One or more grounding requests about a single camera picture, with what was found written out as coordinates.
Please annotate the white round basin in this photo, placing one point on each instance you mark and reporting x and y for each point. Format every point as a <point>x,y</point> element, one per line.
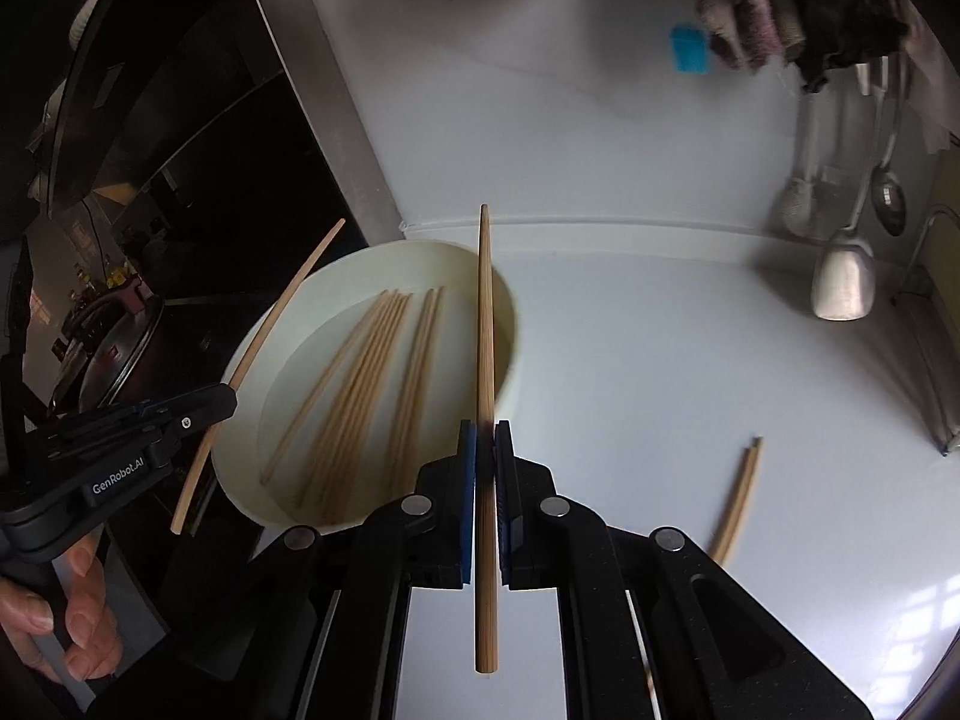
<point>326,307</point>

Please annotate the person's left hand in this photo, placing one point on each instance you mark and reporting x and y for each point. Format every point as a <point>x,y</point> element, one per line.
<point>95,647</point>

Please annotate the dark cooking pot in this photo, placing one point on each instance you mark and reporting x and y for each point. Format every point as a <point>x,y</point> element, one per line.
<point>97,351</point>

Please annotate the grey brown hanging rags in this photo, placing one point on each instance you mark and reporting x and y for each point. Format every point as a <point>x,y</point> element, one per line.
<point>815,36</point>

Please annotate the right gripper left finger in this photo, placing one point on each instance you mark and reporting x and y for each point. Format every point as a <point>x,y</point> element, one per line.
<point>443,536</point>

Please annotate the wooden chopstick two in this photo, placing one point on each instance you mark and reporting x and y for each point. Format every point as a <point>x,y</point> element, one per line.
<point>746,502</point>

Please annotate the wooden chopstick four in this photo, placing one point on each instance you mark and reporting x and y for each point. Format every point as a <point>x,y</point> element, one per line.
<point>412,442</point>

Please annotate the white dish brush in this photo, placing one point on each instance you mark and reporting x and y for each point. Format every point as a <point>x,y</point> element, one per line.
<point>797,200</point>

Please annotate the steel ladle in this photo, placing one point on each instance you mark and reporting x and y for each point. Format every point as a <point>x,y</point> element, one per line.
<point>888,198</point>

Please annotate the stainless steel rack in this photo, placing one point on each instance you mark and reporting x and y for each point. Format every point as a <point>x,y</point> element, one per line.
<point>925,316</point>

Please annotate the wooden chopstick six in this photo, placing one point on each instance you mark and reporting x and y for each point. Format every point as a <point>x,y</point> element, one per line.
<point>330,445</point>

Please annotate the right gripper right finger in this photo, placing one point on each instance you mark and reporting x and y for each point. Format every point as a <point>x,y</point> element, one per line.
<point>521,485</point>

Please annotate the wooden chopstick five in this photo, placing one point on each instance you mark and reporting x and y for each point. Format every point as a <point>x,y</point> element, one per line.
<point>317,391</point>

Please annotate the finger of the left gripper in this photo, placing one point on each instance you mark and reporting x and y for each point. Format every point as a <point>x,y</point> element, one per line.
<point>186,414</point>

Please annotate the wooden chopstick three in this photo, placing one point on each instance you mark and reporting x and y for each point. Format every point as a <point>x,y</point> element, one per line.
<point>400,426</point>

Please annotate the wooden chopstick one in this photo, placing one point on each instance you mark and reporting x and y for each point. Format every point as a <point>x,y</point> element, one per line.
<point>739,502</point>

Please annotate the curved single wooden chopstick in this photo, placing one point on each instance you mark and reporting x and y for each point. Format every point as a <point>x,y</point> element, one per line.
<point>249,355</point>

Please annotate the steel wok spatula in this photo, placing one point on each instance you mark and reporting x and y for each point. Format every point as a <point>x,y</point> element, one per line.
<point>843,288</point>

